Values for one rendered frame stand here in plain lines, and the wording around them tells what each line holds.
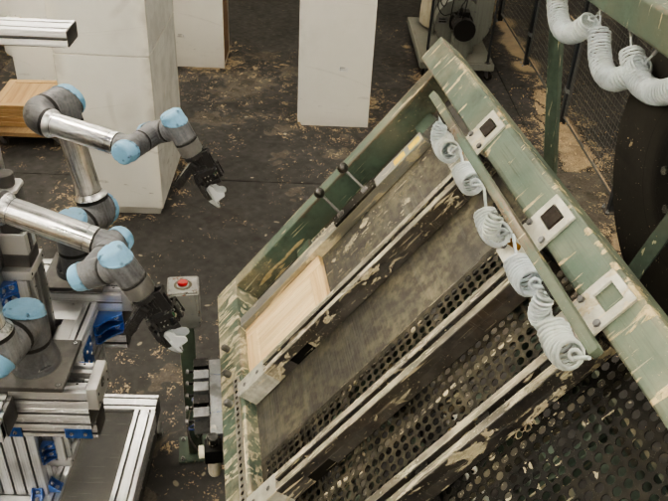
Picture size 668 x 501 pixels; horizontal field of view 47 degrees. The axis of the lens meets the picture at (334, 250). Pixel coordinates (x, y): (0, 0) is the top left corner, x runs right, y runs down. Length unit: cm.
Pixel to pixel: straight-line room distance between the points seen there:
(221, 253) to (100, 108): 113
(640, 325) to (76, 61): 389
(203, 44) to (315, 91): 158
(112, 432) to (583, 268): 233
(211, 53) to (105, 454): 483
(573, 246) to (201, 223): 366
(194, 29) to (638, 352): 635
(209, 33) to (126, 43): 278
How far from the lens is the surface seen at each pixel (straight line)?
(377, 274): 227
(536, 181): 189
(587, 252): 166
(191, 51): 750
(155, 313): 204
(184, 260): 474
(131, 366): 405
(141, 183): 508
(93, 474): 333
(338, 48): 614
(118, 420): 351
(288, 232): 287
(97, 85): 485
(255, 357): 267
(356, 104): 632
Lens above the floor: 272
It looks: 34 degrees down
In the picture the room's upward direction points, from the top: 3 degrees clockwise
